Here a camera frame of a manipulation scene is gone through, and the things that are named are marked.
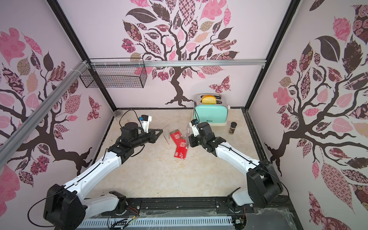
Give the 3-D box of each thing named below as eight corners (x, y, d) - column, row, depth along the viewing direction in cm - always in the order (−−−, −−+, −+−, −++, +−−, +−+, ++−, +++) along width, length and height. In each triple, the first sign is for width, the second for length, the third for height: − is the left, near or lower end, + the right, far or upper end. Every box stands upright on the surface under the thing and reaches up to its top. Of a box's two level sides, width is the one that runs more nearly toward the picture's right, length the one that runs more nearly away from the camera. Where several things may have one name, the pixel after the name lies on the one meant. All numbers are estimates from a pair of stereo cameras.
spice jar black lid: (229, 134, 105) (232, 126, 98) (228, 130, 108) (231, 121, 100) (234, 134, 105) (237, 126, 98) (233, 130, 108) (236, 121, 100)
